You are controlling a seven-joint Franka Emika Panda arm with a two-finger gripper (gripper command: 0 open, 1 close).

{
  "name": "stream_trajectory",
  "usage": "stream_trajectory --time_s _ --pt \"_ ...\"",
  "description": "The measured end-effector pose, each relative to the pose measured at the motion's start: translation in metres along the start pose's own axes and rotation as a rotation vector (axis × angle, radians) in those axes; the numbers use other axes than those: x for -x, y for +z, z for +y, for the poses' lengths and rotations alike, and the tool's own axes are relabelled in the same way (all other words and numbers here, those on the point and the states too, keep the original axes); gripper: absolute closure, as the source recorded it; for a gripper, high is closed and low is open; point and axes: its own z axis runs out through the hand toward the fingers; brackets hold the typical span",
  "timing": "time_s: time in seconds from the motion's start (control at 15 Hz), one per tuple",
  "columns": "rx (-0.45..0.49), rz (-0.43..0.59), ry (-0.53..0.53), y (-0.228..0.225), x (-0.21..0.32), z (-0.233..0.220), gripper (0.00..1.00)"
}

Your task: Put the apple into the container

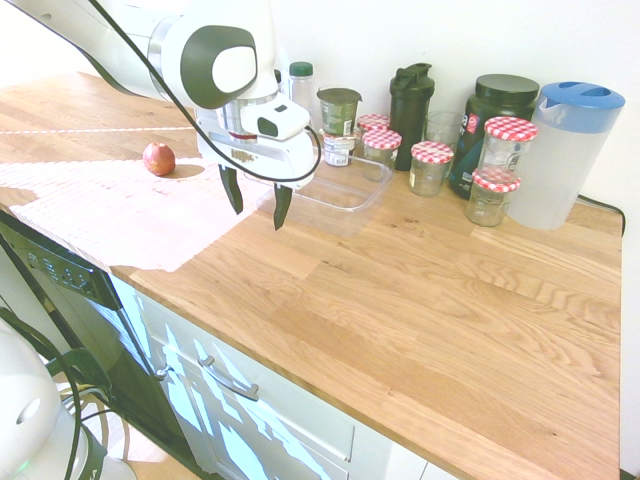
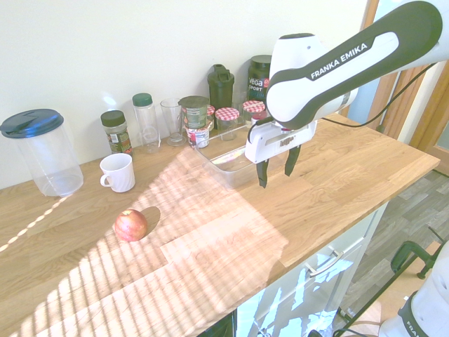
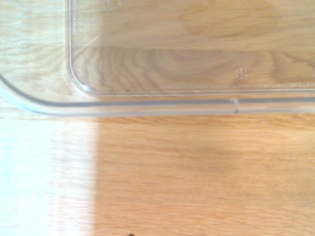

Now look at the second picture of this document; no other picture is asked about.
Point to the spice jar with green lid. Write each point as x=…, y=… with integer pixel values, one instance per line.
x=117, y=135

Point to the red apple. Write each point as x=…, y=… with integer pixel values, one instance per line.
x=130, y=225

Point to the black shaker bottle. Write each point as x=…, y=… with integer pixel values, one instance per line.
x=220, y=89

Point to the clear plastic rectangular container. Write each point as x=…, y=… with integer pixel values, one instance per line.
x=224, y=165

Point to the red and white yogurt cup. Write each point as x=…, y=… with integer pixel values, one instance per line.
x=199, y=137

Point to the wooden door frame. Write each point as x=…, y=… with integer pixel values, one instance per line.
x=428, y=105

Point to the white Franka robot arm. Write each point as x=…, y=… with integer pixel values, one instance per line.
x=350, y=66

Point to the clear drinking glass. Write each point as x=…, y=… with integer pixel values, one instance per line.
x=173, y=119

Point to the dark green labelled can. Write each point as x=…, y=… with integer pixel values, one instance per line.
x=194, y=114

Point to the white cabinet drawer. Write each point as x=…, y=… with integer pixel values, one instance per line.
x=326, y=267

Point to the white ceramic mug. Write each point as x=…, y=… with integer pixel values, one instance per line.
x=119, y=173

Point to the black Vega protein tub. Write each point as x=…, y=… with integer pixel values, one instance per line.
x=257, y=80

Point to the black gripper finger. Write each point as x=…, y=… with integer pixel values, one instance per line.
x=262, y=175
x=292, y=161

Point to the clear bottle with green lid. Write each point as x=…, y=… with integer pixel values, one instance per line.
x=147, y=123

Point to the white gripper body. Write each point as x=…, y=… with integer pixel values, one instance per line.
x=280, y=142

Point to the clear canister with blue lid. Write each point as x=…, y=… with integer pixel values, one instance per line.
x=45, y=154

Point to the jar with red chequered lid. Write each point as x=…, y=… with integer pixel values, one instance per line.
x=227, y=119
x=254, y=110
x=210, y=114

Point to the black clamp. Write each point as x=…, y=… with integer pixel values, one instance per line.
x=407, y=254

